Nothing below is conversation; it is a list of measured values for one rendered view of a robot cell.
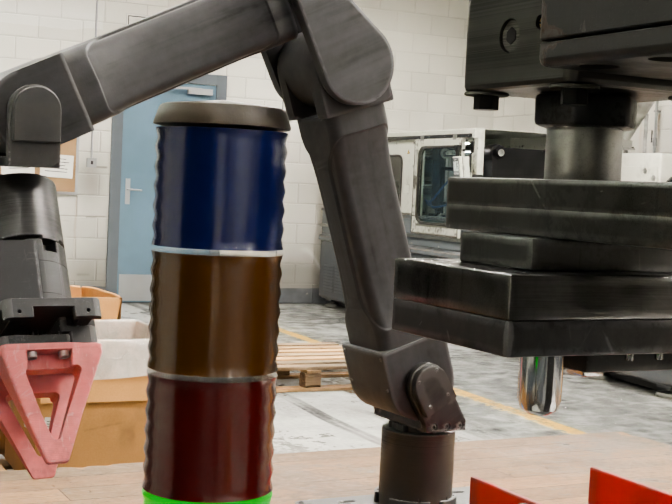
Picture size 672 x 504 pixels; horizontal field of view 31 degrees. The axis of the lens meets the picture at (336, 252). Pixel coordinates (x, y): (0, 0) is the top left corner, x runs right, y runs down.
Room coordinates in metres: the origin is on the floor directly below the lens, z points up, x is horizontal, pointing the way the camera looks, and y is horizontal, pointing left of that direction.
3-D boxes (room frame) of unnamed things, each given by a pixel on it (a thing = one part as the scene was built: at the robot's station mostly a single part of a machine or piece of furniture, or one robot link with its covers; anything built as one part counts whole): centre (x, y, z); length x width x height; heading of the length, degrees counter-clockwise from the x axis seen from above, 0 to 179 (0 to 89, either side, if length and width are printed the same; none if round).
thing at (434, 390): (1.02, -0.07, 1.00); 0.09 x 0.06 x 0.06; 30
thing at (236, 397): (0.35, 0.03, 1.10); 0.04 x 0.04 x 0.03
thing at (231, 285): (0.35, 0.03, 1.14); 0.04 x 0.04 x 0.03
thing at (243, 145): (0.35, 0.03, 1.17); 0.04 x 0.04 x 0.03
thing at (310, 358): (7.43, 0.31, 0.07); 1.20 x 1.00 x 0.14; 116
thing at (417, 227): (9.97, -0.78, 1.21); 0.86 x 0.10 x 0.79; 24
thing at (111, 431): (4.23, 0.83, 0.40); 0.66 x 0.62 x 0.50; 25
